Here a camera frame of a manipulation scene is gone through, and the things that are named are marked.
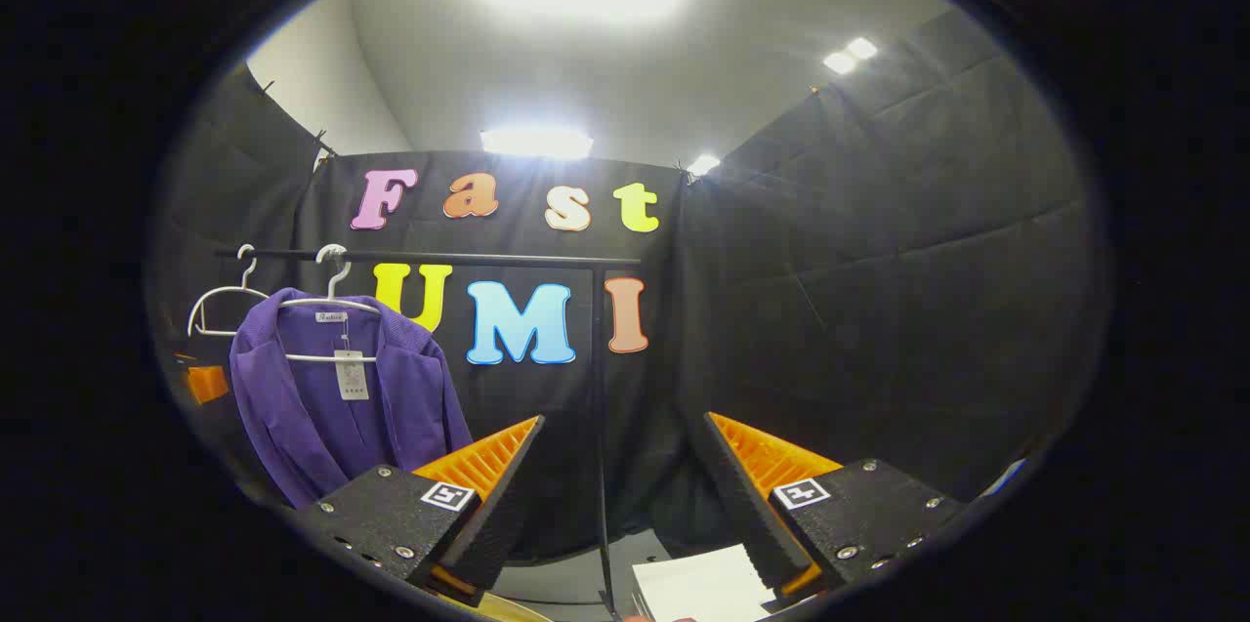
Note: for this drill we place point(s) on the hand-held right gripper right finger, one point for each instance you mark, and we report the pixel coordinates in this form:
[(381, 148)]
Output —
[(747, 515)]

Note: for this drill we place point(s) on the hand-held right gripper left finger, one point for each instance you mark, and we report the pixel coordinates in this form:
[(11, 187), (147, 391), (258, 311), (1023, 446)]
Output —
[(498, 515)]

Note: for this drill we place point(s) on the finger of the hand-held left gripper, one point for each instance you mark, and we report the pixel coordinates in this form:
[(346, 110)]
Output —
[(207, 385)]

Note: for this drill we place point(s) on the purple ribbed jacket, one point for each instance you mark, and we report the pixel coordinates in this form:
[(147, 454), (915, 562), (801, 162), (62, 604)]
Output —
[(312, 427)]

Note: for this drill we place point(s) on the white plastic clothes hanger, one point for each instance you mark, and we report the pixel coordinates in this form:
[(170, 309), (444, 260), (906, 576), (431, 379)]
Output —
[(234, 289), (312, 357)]

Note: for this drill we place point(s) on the black metal clothes rack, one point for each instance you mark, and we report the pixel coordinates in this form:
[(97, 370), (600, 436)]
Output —
[(488, 259)]

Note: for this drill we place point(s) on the small ceiling light panel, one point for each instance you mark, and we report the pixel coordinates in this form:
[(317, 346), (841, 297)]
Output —
[(839, 62), (862, 47), (537, 143), (703, 164)]

